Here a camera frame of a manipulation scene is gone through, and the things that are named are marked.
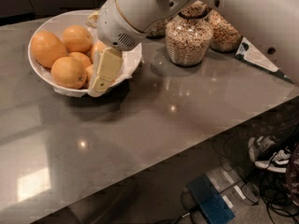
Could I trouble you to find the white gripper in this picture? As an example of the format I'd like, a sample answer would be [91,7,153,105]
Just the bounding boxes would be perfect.
[85,0,145,97]

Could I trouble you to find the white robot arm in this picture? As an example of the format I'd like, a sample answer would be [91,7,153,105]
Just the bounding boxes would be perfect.
[97,0,299,84]

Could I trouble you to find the small middle orange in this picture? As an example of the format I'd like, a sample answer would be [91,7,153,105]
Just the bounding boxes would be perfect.
[68,52,92,68]

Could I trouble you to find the plastic liner in bowl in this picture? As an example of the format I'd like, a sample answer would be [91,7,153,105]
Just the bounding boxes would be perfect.
[40,10,143,98]

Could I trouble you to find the white bowl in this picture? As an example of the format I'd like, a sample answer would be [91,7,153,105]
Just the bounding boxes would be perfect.
[27,9,143,97]

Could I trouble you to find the large left orange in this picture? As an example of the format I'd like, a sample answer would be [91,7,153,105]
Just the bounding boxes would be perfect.
[30,30,67,68]

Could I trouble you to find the left cereal glass jar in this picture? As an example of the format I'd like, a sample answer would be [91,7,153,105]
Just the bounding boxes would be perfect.
[147,19,169,38]

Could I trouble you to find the cereal glass jar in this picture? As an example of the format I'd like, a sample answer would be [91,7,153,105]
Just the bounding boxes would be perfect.
[207,9,243,52]
[165,1,213,67]
[147,19,169,38]

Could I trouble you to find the middle cereal glass jar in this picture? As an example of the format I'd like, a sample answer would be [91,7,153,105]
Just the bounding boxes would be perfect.
[165,1,213,67]

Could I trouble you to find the right cereal glass jar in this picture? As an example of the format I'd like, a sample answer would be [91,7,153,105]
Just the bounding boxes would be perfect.
[207,9,243,52]

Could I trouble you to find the allergens information card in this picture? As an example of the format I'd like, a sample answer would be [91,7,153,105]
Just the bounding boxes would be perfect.
[235,37,292,83]

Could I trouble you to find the blue box on floor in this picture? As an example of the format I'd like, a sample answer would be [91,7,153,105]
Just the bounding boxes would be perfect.
[187,175,235,224]

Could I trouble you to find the white black sneaker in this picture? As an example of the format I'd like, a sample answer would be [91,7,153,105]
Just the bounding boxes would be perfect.
[254,149,291,174]

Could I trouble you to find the black cables on floor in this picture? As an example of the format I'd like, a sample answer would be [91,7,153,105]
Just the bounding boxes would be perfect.
[211,133,299,224]

